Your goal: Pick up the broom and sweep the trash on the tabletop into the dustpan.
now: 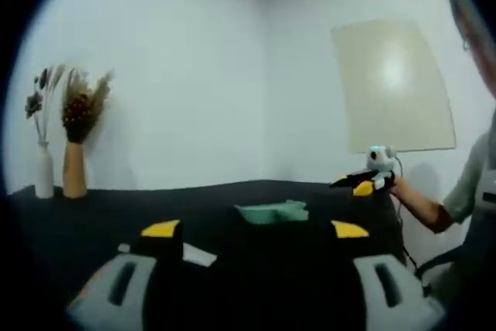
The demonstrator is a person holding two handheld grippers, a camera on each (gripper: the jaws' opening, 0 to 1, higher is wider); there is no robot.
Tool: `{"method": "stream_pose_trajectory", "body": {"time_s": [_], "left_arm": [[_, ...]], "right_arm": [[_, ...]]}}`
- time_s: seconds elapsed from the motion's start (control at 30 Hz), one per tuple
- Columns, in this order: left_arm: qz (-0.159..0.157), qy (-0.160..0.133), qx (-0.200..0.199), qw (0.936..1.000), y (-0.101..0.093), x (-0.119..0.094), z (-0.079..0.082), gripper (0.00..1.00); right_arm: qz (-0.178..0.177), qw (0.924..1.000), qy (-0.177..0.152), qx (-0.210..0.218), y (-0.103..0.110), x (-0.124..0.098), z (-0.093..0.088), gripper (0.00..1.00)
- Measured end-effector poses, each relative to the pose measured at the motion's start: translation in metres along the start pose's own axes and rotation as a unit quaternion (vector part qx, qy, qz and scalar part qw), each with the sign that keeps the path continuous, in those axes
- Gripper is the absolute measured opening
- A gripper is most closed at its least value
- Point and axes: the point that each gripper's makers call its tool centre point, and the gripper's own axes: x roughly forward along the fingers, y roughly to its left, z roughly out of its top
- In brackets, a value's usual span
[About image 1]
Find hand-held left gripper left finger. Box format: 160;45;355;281
66;219;185;331

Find white bottle vase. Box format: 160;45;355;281
34;140;55;199

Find person in grey shirt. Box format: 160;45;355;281
441;129;496;331

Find black tabletop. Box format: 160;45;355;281
6;178;412;331

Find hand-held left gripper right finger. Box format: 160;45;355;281
329;219;447;331

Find dried dark flower stems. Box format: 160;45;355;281
24;64;67;143

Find grey chest-worn device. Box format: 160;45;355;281
477;170;496;212

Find tan cylinder vase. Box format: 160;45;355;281
62;140;88;198

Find brown pampas grass bouquet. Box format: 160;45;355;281
61;67;115;145

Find green cloth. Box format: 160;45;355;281
233;198;310;226

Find beige wall panel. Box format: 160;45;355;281
329;19;457;155

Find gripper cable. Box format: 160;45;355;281
391;157;420;272

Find person's head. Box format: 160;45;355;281
448;0;496;104

